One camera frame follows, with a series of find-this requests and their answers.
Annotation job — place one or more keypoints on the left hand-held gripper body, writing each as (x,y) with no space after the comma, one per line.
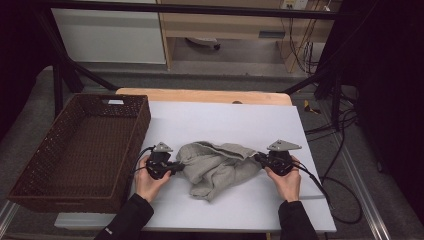
(159,165)

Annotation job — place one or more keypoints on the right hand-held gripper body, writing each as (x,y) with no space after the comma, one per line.
(281,161)

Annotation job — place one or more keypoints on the grey skirt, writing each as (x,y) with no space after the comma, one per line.
(216,166)

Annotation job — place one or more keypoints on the brown woven basket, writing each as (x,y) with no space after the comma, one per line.
(76,153)

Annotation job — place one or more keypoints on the person's left hand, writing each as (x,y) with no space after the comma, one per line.
(148,186)

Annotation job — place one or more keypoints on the person's right hand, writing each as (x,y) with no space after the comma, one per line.
(288,186)

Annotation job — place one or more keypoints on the yellow and black tool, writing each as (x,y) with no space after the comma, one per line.
(310,108)

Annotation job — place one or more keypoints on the light wooden table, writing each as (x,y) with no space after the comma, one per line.
(200,96)

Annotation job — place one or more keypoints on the black metal stand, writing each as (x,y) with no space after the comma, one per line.
(336,100)
(58,90)

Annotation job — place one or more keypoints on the chair base with caster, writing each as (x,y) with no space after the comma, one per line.
(203,41)

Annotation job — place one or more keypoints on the light wooden desk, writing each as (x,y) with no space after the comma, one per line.
(216,30)

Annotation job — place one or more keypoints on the black curtain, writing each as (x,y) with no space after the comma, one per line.
(16,50)
(393,83)

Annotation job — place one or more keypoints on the white cabinet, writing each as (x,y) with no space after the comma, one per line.
(110,36)

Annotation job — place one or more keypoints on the black metal crossbar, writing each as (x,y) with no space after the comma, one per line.
(233,11)

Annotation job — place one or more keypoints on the white power strip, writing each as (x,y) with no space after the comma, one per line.
(295,4)

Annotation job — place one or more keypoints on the aluminium rail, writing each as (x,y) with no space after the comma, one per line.
(6,216)
(368,200)

